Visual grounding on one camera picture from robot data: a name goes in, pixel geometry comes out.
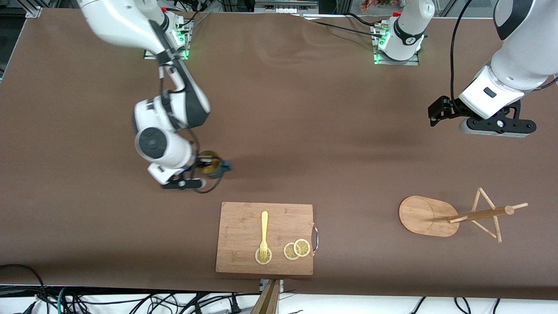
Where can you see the red orange objects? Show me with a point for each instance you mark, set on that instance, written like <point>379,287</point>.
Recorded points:
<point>375,5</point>

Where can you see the small metal bracket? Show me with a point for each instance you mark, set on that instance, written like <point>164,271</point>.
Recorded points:
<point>263,284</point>

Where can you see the wooden post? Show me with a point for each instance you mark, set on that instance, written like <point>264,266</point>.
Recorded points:
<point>268,303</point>

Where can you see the brown table cover sheet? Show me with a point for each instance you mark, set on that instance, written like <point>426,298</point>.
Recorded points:
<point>109,226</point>

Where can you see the yellow plastic fork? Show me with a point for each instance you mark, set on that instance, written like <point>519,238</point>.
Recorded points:
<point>264,226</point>

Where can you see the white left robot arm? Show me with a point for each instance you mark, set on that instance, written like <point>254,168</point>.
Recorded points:
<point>527,43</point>

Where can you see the lemon slice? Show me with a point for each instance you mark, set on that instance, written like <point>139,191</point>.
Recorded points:
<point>287,252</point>
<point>258,261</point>
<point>302,247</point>

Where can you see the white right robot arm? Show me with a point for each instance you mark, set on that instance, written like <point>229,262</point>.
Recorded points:
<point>126,22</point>

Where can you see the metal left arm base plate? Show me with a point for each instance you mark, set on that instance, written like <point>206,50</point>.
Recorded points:
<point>414,61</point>

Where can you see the grey metal box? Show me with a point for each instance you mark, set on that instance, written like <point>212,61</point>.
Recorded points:
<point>285,5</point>

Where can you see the wooden cutting board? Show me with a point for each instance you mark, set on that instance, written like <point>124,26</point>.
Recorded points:
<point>239,226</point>

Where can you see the metal corner bracket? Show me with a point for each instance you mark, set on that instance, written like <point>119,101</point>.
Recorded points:
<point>34,12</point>

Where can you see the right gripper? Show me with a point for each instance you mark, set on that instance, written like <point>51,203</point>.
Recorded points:
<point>201,164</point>

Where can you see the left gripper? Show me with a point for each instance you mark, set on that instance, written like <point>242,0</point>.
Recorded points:
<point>449,108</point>

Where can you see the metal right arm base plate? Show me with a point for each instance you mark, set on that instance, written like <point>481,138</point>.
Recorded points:
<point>185,41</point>

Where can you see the teal cup yellow inside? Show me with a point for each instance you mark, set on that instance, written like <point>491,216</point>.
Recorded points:
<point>216,171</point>

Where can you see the wooden cup rack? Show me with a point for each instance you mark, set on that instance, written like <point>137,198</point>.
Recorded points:
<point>425,216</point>

